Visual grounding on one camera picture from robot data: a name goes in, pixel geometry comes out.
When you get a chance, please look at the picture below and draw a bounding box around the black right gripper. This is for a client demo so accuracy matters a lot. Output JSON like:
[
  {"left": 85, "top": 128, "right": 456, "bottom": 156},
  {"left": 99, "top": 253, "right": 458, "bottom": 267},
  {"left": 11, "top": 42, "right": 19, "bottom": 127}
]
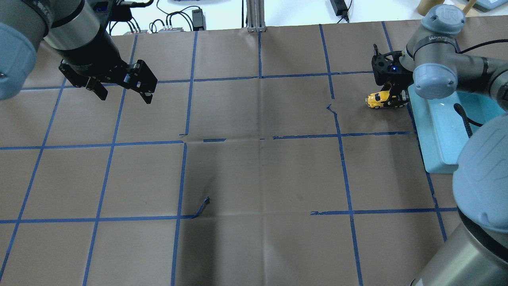
[{"left": 371, "top": 44, "right": 413, "bottom": 108}]

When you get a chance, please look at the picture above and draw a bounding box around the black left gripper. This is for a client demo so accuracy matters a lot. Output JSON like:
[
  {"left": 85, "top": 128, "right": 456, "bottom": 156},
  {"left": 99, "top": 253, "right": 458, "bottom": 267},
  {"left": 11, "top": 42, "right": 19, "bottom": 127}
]
[{"left": 59, "top": 60, "right": 158, "bottom": 104}]

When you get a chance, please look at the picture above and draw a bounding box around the yellow beetle toy car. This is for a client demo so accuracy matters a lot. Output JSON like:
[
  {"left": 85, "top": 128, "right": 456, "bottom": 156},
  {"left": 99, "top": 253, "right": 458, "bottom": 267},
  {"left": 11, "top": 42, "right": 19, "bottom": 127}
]
[{"left": 366, "top": 91, "right": 398, "bottom": 109}]

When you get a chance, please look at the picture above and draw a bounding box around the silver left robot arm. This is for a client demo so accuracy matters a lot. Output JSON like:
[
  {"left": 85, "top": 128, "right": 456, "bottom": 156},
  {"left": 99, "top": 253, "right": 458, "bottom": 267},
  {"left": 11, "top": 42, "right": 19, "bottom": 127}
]
[{"left": 0, "top": 0, "right": 158, "bottom": 104}]

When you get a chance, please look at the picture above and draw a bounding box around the light blue plastic bin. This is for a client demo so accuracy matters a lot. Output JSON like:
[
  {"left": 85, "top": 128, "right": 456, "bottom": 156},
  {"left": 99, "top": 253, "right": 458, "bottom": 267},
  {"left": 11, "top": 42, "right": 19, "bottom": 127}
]
[{"left": 408, "top": 85, "right": 505, "bottom": 174}]

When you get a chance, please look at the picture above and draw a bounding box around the wooden cup lying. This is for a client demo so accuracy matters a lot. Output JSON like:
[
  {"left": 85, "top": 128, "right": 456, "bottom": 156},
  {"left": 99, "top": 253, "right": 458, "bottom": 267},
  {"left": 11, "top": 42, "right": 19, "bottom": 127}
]
[{"left": 416, "top": 0, "right": 444, "bottom": 16}]

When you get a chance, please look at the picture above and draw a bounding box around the black power adapter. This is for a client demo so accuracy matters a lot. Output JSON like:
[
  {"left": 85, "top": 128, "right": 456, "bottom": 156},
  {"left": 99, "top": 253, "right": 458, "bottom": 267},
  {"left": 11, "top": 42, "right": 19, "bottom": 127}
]
[{"left": 330, "top": 0, "right": 350, "bottom": 18}]

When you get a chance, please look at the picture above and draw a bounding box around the brown paper table cover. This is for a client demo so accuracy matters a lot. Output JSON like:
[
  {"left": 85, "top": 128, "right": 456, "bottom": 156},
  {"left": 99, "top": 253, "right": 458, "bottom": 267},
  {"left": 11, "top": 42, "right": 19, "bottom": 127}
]
[{"left": 1, "top": 20, "right": 460, "bottom": 286}]

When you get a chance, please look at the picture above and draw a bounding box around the aluminium frame post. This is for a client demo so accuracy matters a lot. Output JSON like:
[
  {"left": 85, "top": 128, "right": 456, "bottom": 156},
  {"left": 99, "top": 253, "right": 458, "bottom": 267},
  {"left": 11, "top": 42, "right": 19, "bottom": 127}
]
[{"left": 246, "top": 0, "right": 267, "bottom": 33}]

